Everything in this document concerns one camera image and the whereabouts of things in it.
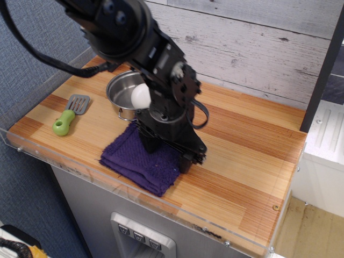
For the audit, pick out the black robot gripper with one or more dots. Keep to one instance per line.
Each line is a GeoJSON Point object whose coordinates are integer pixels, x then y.
{"type": "Point", "coordinates": [179, 134]}

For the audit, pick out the purple towel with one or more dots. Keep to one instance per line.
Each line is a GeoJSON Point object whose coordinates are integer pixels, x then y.
{"type": "Point", "coordinates": [155, 172]}

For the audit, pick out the small steel pot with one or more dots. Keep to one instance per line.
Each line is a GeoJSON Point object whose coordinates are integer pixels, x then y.
{"type": "Point", "coordinates": [118, 92]}

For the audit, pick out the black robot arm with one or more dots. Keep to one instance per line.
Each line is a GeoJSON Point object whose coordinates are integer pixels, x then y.
{"type": "Point", "coordinates": [125, 32]}

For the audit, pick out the white ball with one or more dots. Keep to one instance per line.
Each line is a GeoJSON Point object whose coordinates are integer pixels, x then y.
{"type": "Point", "coordinates": [140, 97]}

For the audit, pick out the silver dispenser button panel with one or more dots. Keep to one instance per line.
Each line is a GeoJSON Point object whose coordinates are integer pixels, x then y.
{"type": "Point", "coordinates": [137, 240]}

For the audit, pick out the white toy sink counter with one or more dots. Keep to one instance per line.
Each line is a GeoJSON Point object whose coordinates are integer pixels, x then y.
{"type": "Point", "coordinates": [318, 179]}

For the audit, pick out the clear acrylic table guard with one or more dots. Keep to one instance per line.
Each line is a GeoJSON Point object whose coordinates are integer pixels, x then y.
{"type": "Point", "coordinates": [253, 138]}

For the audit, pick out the black and yellow object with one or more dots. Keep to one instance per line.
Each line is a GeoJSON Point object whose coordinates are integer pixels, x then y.
{"type": "Point", "coordinates": [17, 243]}

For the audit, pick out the green handled grey spatula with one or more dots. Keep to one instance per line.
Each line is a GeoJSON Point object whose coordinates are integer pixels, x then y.
{"type": "Point", "coordinates": [76, 105]}

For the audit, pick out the dark right shelf post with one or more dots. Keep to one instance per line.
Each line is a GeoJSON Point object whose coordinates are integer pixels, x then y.
{"type": "Point", "coordinates": [324, 74]}

